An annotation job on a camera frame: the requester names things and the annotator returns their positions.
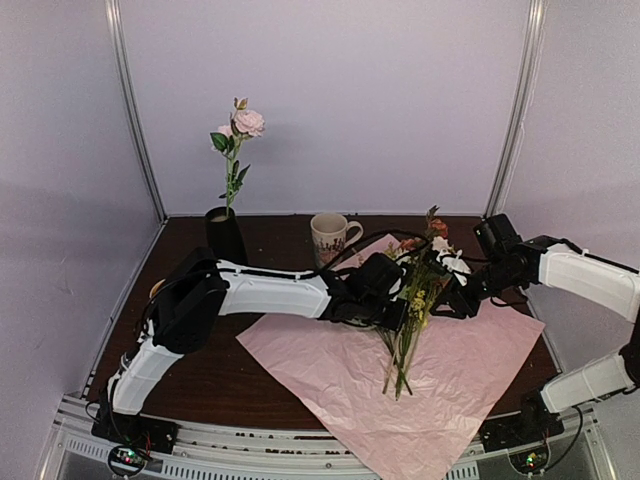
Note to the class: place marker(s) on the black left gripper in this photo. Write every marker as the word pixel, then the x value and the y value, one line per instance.
pixel 398 319

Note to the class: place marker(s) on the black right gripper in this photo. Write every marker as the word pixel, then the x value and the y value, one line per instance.
pixel 455 295

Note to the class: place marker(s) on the purple flower bouquet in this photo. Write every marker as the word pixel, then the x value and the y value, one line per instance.
pixel 423 285

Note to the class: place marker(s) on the pink tissue wrapping sheet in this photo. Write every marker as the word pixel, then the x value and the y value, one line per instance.
pixel 342 375

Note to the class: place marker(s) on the pink rose stem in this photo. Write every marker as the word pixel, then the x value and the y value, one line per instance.
pixel 244 125

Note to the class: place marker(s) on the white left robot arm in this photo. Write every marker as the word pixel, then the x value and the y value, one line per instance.
pixel 178 319

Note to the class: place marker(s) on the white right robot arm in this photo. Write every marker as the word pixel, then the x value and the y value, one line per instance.
pixel 510 262

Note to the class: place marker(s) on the black tall vase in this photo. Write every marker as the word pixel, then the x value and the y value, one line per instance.
pixel 223 235

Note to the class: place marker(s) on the cream printed mug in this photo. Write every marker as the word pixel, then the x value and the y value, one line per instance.
pixel 331 233

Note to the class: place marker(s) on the floral mug yellow inside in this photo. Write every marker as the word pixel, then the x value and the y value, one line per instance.
pixel 156 288

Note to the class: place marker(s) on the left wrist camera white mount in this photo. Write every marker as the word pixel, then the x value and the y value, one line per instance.
pixel 398 285

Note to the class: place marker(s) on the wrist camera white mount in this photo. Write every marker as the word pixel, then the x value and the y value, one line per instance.
pixel 446 263
pixel 398 285

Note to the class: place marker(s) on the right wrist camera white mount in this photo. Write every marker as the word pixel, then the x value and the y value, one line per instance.
pixel 446 263

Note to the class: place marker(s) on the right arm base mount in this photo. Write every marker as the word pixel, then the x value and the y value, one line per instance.
pixel 525 434

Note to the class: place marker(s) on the right aluminium frame post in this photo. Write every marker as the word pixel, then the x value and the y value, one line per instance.
pixel 532 45

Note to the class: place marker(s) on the aluminium frame post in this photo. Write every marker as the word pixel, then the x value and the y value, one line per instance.
pixel 116 29
pixel 532 45

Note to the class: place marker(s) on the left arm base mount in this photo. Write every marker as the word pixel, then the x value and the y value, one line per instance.
pixel 134 438

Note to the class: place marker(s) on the left aluminium frame post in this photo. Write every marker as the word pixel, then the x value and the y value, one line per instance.
pixel 116 29

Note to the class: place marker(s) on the white vented front rail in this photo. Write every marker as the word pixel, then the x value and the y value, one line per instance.
pixel 217 452

